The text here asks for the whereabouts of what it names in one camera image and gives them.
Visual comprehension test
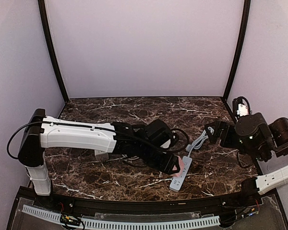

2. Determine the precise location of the pink cube socket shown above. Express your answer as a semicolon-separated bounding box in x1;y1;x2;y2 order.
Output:
171;156;184;177

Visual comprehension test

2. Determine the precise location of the white cube socket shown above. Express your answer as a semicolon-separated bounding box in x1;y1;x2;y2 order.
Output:
94;150;109;162

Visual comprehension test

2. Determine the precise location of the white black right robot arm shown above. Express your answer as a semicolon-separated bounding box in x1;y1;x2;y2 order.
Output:
204;113;288;197

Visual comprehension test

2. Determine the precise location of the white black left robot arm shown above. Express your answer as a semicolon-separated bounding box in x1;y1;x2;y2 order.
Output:
7;108;188;196

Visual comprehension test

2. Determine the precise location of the blue power strip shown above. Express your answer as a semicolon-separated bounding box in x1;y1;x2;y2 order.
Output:
169;156;192;192

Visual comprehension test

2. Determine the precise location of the small circuit board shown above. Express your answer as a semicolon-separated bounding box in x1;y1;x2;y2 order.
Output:
60;214;81;227

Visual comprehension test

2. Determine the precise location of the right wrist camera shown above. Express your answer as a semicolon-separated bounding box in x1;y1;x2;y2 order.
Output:
232;96;252;119

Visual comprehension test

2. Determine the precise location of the white cable duct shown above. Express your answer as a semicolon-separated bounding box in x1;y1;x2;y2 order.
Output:
22;205;220;230

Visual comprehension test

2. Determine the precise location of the black front rail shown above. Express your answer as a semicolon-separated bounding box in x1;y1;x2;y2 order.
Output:
34;192;262;216

